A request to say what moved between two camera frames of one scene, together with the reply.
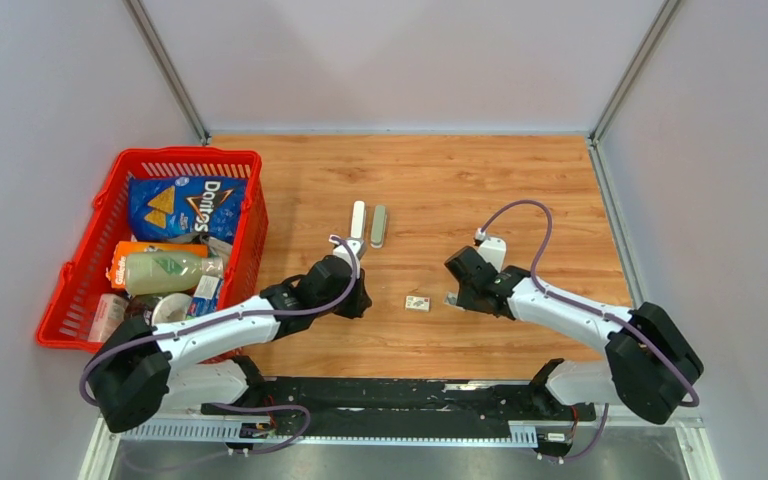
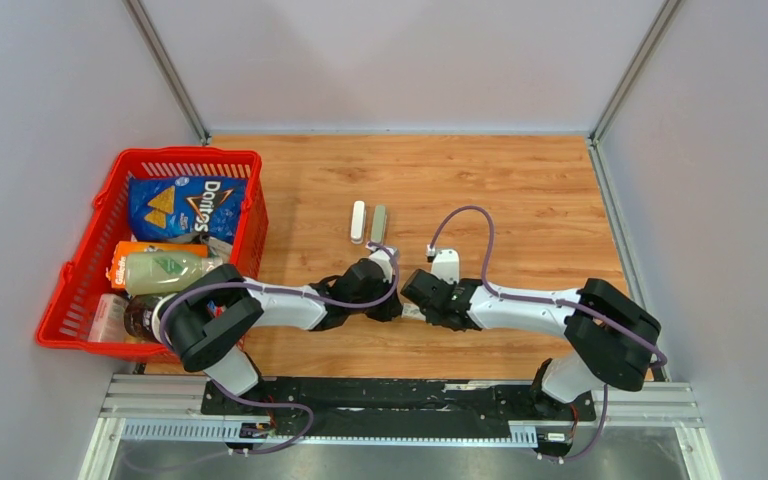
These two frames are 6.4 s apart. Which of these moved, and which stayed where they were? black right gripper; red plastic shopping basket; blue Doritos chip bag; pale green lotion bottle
Moved: black right gripper
Stayed: pale green lotion bottle; blue Doritos chip bag; red plastic shopping basket
